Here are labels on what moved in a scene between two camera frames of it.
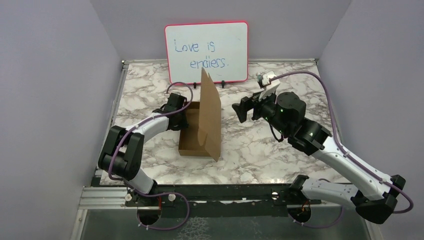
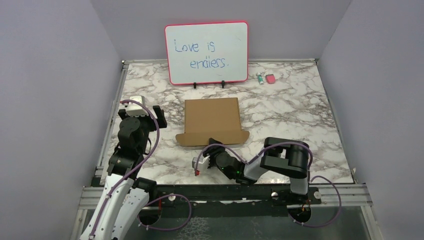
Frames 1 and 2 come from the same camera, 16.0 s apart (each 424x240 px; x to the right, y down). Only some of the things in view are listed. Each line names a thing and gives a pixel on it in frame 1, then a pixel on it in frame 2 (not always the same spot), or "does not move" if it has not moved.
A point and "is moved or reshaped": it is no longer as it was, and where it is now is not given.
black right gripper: (249, 103) to (212, 151)
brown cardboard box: (203, 137) is moved or reshaped
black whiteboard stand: (223, 84) does not move
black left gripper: (183, 124) to (159, 114)
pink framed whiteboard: (221, 48) does not move
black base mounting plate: (285, 195) does not move
